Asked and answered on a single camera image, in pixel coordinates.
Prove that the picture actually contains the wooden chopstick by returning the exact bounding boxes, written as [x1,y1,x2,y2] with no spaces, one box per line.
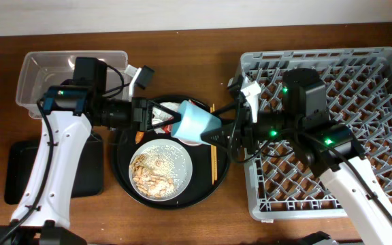
[212,103,218,181]
[209,106,216,185]

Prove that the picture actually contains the clear plastic waste bin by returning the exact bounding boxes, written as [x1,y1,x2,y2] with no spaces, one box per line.
[16,50,137,119]

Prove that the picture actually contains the pink white bowl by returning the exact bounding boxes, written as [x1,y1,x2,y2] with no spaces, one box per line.
[178,137,203,146]

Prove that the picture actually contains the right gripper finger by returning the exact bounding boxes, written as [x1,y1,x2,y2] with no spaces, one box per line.
[201,119,239,147]
[212,99,242,116]

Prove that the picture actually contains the light blue cup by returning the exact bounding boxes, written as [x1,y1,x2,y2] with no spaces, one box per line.
[171,101,222,144]

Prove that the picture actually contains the round black serving tray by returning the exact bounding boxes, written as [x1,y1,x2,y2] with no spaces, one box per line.
[110,129,230,210]

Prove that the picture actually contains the red snack wrapper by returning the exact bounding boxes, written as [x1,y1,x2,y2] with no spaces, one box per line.
[162,99,195,133]

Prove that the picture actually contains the grey dishwasher rack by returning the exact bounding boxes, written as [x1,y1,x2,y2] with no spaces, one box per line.
[233,47,392,223]

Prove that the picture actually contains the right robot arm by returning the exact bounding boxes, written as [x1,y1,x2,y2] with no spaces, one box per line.
[200,68,392,244]

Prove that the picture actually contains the orange carrot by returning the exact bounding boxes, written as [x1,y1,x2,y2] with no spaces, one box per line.
[135,131,145,144]

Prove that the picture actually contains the grey plate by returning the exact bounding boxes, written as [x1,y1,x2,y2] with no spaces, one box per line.
[127,139,193,202]

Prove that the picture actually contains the white paper napkin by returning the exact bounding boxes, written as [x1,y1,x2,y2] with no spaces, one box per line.
[152,102,180,133]

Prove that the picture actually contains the food scraps rice and nuts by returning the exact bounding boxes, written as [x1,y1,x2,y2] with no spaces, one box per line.
[129,146,186,200]

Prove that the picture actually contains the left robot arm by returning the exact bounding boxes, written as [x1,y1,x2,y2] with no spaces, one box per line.
[0,57,181,244]

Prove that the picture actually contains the black rectangular tray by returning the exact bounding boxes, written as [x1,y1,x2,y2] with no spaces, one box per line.
[4,133,104,205]

